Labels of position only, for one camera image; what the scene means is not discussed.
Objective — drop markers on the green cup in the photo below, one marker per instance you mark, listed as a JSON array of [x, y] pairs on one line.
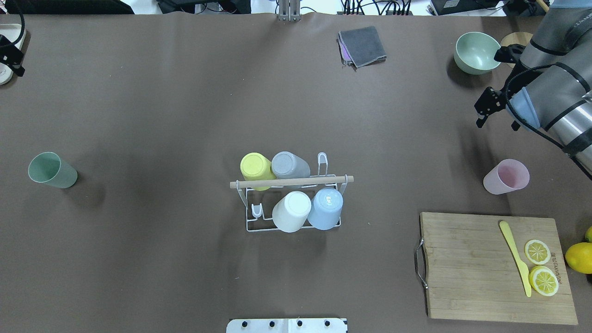
[[50, 169]]

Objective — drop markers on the wooden cutting board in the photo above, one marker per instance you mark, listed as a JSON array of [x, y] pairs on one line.
[[470, 273]]

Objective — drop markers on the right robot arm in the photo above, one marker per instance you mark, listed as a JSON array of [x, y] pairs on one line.
[[549, 89]]

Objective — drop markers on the white wire cup rack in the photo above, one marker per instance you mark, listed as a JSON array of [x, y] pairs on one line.
[[256, 212]]

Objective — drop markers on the green lime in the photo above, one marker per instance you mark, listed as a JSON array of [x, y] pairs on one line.
[[588, 235]]

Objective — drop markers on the grey folded cloth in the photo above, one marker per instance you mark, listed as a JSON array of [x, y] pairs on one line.
[[361, 47]]

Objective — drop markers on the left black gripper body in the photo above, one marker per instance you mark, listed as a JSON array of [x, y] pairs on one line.
[[10, 57]]

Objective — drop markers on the yellow cup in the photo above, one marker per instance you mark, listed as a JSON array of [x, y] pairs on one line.
[[254, 166]]

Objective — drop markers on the wooden mug tree stand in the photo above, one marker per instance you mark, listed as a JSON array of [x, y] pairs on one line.
[[525, 8]]

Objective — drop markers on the upper lemon slice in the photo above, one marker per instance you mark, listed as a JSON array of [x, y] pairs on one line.
[[537, 252]]

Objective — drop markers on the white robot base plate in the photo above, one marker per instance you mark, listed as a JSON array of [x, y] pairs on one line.
[[288, 325]]

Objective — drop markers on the pink cup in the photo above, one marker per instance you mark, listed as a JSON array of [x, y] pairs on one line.
[[509, 175]]

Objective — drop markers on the lower lemon slice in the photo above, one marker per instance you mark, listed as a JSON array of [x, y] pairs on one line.
[[543, 281]]

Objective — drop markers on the light green bowl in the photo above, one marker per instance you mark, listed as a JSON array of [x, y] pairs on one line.
[[475, 51]]

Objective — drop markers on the grey cup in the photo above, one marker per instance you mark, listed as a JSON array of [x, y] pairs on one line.
[[286, 165]]

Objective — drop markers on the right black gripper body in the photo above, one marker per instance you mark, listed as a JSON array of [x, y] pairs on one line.
[[489, 102]]

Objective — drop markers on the blue cup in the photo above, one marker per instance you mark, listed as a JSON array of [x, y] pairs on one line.
[[326, 209]]

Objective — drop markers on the white cup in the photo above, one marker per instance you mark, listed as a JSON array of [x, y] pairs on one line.
[[291, 212]]

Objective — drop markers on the yellow plastic knife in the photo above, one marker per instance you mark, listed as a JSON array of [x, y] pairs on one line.
[[523, 270]]

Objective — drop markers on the lemon slice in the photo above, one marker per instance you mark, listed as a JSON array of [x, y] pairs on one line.
[[537, 252], [543, 281]]

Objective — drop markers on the whole yellow lemon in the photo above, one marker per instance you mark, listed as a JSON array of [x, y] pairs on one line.
[[579, 257]]

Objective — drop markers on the beige tray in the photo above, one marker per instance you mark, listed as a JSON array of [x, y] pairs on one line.
[[18, 30]]

